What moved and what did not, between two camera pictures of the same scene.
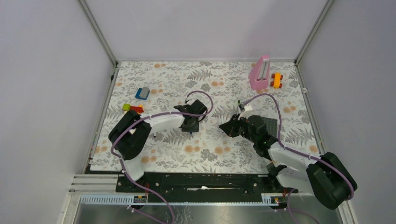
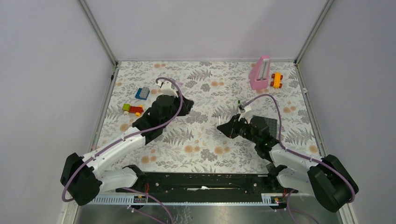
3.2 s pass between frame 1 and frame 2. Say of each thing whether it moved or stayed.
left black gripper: moved
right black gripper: stayed
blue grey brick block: stayed
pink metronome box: stayed
